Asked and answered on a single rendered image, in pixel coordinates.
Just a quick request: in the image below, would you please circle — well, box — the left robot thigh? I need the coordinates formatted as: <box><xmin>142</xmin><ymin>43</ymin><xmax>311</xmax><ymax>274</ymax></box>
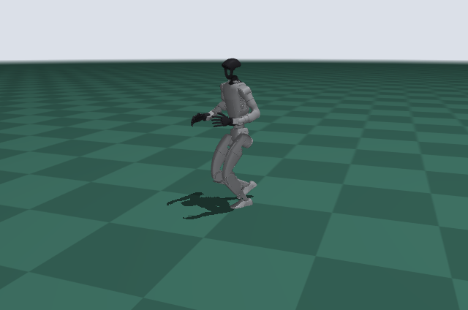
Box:
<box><xmin>222</xmin><ymin>132</ymin><xmax>253</xmax><ymax>182</ymax></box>

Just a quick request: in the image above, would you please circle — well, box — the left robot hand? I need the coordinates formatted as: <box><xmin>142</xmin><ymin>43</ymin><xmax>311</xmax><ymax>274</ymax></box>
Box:
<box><xmin>212</xmin><ymin>113</ymin><xmax>236</xmax><ymax>127</ymax></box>

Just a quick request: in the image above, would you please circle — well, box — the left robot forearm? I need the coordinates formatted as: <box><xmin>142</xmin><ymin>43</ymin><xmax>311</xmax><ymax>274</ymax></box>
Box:
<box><xmin>233</xmin><ymin>110</ymin><xmax>260</xmax><ymax>126</ymax></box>

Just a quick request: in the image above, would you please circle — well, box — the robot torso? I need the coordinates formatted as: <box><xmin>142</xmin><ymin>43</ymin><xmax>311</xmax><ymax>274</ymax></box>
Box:
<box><xmin>223</xmin><ymin>80</ymin><xmax>249</xmax><ymax>141</ymax></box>

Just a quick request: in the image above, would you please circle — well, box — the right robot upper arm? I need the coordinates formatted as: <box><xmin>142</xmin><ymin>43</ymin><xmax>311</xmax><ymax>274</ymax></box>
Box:
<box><xmin>219</xmin><ymin>83</ymin><xmax>227</xmax><ymax>111</ymax></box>

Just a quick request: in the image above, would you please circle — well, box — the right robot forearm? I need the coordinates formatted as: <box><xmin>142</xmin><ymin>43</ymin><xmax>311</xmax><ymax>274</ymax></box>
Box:
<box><xmin>206</xmin><ymin>105</ymin><xmax>222</xmax><ymax>121</ymax></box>

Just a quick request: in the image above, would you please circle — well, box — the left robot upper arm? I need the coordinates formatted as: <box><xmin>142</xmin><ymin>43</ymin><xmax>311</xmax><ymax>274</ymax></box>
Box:
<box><xmin>238</xmin><ymin>85</ymin><xmax>260</xmax><ymax>118</ymax></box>

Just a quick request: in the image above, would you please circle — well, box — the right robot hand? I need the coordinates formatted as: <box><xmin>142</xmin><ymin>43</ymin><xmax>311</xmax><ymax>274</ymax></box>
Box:
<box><xmin>191</xmin><ymin>113</ymin><xmax>211</xmax><ymax>126</ymax></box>

